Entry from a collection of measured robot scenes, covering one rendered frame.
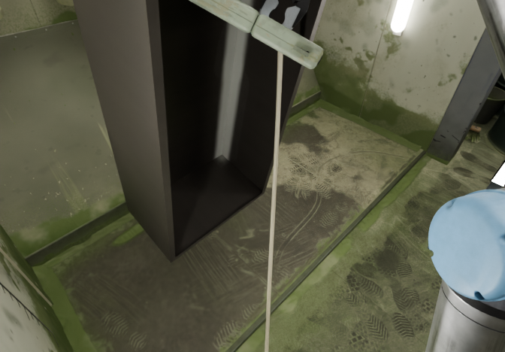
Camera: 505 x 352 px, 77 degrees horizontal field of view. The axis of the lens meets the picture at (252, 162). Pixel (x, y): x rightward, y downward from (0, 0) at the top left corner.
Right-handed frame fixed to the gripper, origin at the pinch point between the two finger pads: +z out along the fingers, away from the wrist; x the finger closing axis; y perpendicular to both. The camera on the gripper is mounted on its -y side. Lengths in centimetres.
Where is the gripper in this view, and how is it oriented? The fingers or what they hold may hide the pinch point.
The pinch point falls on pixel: (267, 34)
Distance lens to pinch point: 75.5
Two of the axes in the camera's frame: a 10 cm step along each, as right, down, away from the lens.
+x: -8.7, -4.9, -0.5
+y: 1.7, -4.0, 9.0
